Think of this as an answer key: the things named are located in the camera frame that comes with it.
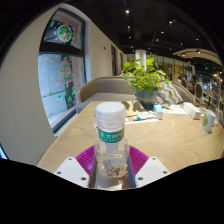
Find grey chevron pillow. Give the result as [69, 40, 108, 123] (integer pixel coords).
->
[156, 81, 184, 106]

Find clear plastic water bottle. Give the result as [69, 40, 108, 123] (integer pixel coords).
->
[93, 101, 131, 189]

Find white tube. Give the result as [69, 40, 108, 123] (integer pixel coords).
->
[132, 112, 156, 122]

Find green potted plant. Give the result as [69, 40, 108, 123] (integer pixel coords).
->
[120, 57, 173, 109]

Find white round column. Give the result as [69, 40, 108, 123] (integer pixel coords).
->
[134, 49, 148, 69]

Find small white box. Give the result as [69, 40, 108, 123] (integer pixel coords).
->
[153, 103, 165, 120]

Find pale green mug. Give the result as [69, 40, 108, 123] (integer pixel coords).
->
[201, 109, 217, 134]

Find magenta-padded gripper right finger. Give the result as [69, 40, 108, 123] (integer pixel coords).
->
[127, 145, 171, 189]

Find grey curved sofa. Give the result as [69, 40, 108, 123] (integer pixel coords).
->
[75, 75, 196, 114]

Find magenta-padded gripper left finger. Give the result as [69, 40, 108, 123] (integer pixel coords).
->
[53, 145, 98, 189]

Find group of dining chairs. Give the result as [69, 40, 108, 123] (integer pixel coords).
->
[173, 71, 224, 111]

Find decorated window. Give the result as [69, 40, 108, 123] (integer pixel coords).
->
[37, 8, 88, 133]

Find ceiling spotlights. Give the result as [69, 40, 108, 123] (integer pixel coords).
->
[123, 8, 203, 54]

